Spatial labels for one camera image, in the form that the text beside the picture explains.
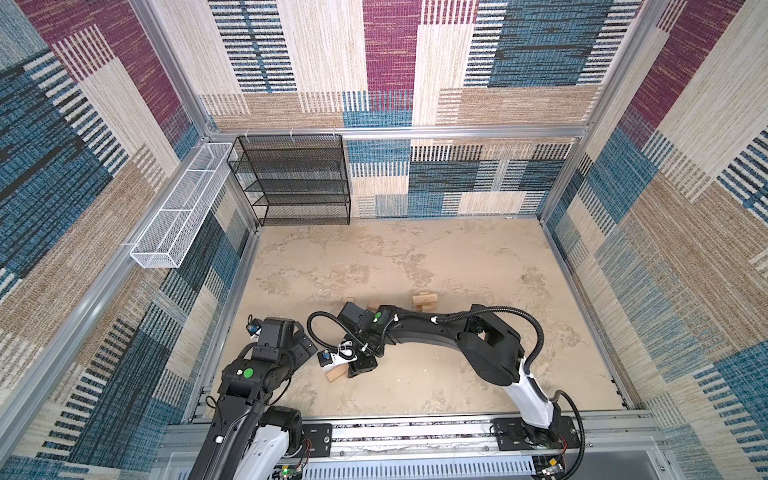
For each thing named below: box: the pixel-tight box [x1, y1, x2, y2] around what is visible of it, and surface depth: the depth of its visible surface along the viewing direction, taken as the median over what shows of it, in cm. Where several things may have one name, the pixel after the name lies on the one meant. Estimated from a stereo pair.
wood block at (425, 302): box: [412, 293, 438, 312], surface depth 91 cm
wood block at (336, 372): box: [326, 364, 349, 383], surface depth 85 cm
